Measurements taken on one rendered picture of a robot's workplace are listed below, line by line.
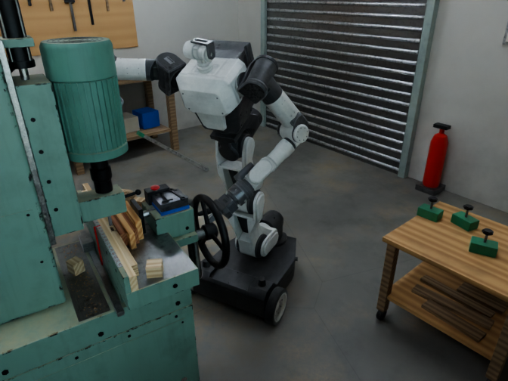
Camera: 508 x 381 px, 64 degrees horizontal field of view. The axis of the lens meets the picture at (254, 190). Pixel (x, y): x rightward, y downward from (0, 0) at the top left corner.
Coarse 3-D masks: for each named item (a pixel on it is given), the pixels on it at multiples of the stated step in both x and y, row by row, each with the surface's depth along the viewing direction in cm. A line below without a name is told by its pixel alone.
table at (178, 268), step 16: (144, 240) 129; (160, 240) 129; (176, 240) 135; (192, 240) 138; (144, 256) 122; (160, 256) 122; (176, 256) 122; (112, 272) 119; (144, 272) 115; (176, 272) 115; (192, 272) 116; (144, 288) 109; (160, 288) 112; (176, 288) 115; (128, 304) 108; (144, 304) 111
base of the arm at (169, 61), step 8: (160, 56) 169; (168, 56) 170; (176, 56) 170; (160, 64) 166; (168, 64) 167; (176, 64) 167; (184, 64) 169; (168, 72) 165; (176, 72) 167; (168, 80) 168; (160, 88) 178; (168, 88) 173; (176, 88) 175
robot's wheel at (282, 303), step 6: (276, 288) 215; (282, 288) 216; (276, 294) 210; (282, 294) 213; (270, 300) 209; (276, 300) 208; (282, 300) 221; (270, 306) 208; (276, 306) 209; (282, 306) 222; (270, 312) 208; (276, 312) 216; (282, 312) 221; (270, 318) 208; (276, 318) 217; (276, 324) 215
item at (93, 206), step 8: (88, 192) 123; (112, 192) 123; (120, 192) 123; (80, 200) 118; (88, 200) 118; (96, 200) 119; (104, 200) 121; (112, 200) 122; (120, 200) 124; (80, 208) 118; (88, 208) 119; (96, 208) 120; (104, 208) 122; (112, 208) 123; (120, 208) 124; (88, 216) 120; (96, 216) 121; (104, 216) 123
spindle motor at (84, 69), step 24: (48, 48) 97; (72, 48) 97; (96, 48) 100; (48, 72) 101; (72, 72) 99; (96, 72) 101; (72, 96) 102; (96, 96) 104; (72, 120) 105; (96, 120) 106; (120, 120) 112; (72, 144) 108; (96, 144) 109; (120, 144) 114
